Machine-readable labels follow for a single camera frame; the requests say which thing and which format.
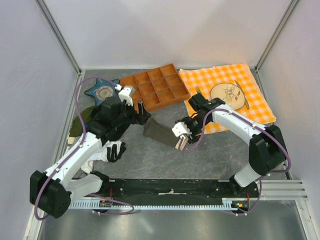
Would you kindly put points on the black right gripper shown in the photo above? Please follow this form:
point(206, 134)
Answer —
point(192, 137)

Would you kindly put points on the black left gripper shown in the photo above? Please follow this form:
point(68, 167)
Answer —
point(142, 115)

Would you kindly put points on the olive grey underwear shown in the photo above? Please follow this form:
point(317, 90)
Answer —
point(160, 133)

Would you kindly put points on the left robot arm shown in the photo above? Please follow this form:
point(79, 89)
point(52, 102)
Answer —
point(53, 190)

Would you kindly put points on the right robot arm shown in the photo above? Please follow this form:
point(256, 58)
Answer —
point(267, 149)

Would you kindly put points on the wooden compartment tray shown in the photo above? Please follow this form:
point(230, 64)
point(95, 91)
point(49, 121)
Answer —
point(157, 88)

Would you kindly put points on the blue star shaped dish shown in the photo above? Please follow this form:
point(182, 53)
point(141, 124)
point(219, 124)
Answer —
point(102, 90)

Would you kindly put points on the white black striped garment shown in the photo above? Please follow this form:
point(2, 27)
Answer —
point(88, 149)

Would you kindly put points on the gold fork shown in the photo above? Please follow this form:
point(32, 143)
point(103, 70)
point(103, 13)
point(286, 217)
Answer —
point(197, 89)

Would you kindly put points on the bird pattern ceramic plate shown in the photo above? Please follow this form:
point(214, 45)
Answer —
point(230, 93)

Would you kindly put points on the dark green garment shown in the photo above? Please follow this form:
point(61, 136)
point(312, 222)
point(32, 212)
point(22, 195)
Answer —
point(76, 129)

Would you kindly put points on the yellow checkered cloth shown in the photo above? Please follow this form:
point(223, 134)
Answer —
point(237, 74)

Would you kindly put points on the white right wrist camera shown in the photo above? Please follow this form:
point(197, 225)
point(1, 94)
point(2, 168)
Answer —
point(180, 128)

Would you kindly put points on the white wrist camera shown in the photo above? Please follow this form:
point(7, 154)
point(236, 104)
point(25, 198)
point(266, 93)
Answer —
point(125, 94)
point(180, 128)

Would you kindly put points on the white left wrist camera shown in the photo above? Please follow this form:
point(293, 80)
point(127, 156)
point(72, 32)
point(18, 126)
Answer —
point(125, 94)

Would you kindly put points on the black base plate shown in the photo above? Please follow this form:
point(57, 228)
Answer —
point(148, 191)

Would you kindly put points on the slotted cable duct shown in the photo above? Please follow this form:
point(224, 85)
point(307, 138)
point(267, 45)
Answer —
point(97, 204)

